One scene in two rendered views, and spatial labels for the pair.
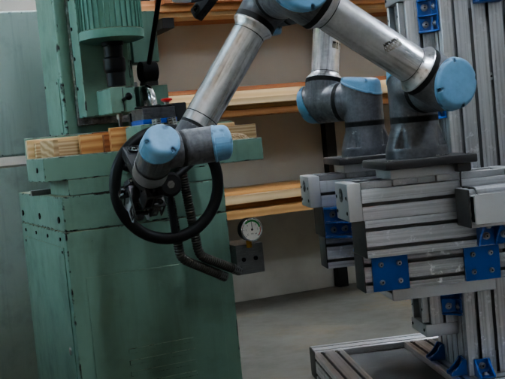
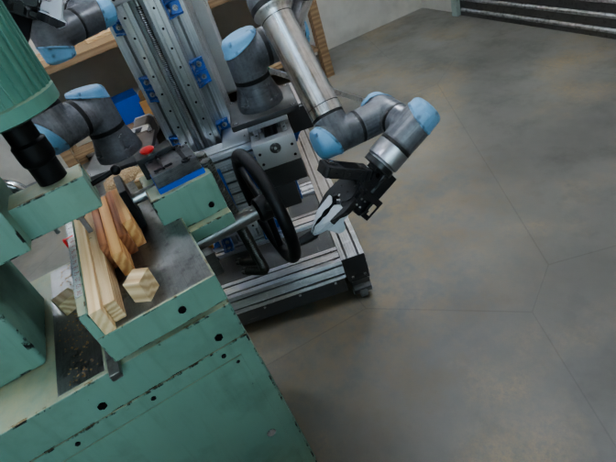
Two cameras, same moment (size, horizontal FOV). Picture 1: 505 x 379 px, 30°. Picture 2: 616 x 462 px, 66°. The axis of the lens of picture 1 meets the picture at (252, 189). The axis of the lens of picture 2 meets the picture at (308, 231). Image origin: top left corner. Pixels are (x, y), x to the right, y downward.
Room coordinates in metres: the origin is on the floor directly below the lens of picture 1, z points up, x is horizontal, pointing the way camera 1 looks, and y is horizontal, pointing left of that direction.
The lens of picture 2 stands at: (2.07, 1.11, 1.38)
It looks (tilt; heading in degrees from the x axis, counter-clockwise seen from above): 36 degrees down; 278
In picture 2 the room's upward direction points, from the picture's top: 20 degrees counter-clockwise
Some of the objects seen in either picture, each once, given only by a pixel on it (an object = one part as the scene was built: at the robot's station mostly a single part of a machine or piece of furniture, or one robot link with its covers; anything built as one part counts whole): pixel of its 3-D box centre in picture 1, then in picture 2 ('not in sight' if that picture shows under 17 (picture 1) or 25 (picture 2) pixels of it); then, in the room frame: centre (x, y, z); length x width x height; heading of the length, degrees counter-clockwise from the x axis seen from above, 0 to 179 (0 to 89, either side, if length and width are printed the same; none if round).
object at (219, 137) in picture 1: (201, 145); (379, 115); (1.97, 0.10, 0.90); 0.11 x 0.11 x 0.08; 21
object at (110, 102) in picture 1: (116, 104); (58, 203); (2.60, 0.35, 1.03); 0.14 x 0.07 x 0.09; 24
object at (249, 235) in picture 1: (249, 232); not in sight; (2.50, 0.02, 0.65); 0.06 x 0.04 x 0.08; 114
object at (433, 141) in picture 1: (415, 136); (256, 89); (2.29, -0.41, 0.87); 0.15 x 0.15 x 0.10
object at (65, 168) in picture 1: (152, 159); (155, 226); (2.50, 0.26, 0.87); 0.61 x 0.30 x 0.06; 114
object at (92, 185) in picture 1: (132, 179); not in sight; (2.53, 0.32, 0.82); 0.40 x 0.21 x 0.04; 114
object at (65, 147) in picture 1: (150, 140); (94, 225); (2.62, 0.27, 0.92); 0.64 x 0.02 x 0.04; 114
